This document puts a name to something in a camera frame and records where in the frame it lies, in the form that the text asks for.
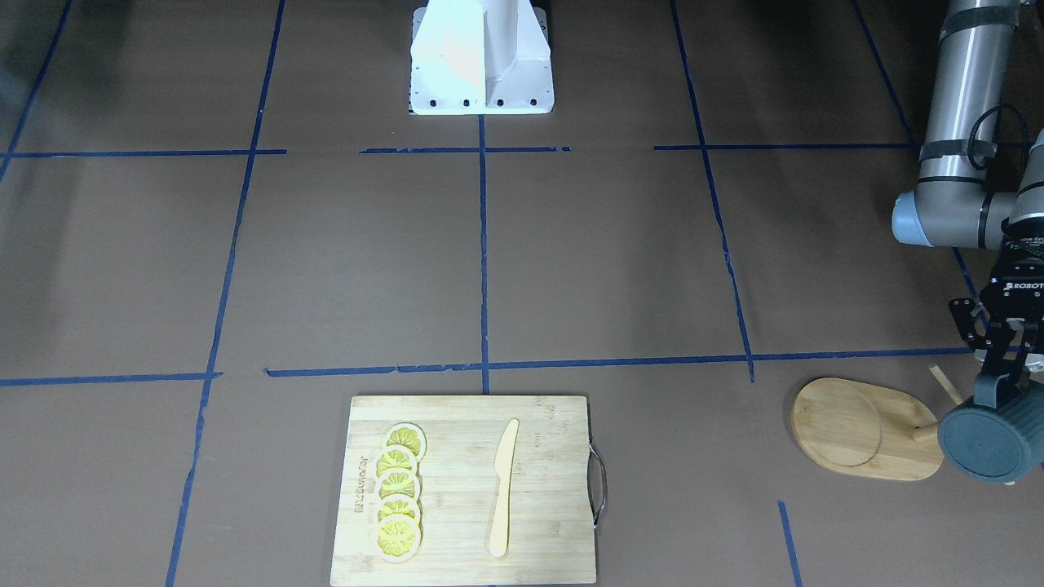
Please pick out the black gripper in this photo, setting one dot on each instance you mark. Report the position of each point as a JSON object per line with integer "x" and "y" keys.
{"x": 1017, "y": 295}

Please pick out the dark teal mug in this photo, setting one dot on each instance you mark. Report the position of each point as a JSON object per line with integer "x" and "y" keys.
{"x": 996, "y": 436}

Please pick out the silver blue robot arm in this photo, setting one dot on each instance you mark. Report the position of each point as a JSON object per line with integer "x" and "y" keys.
{"x": 951, "y": 206}

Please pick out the wooden cup storage rack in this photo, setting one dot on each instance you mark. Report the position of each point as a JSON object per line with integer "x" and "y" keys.
{"x": 860, "y": 429}

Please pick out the bamboo cutting board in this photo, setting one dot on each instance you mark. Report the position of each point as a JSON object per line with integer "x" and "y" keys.
{"x": 552, "y": 520}

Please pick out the yellow plastic knife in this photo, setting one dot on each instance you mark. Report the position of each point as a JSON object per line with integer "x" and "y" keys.
{"x": 499, "y": 533}

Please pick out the lemon slice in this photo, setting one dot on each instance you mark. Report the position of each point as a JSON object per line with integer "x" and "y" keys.
{"x": 398, "y": 481}
{"x": 398, "y": 538}
{"x": 408, "y": 435}
{"x": 396, "y": 460}
{"x": 397, "y": 508}

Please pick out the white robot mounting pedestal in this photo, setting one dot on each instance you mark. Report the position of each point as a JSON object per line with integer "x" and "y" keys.
{"x": 481, "y": 58}

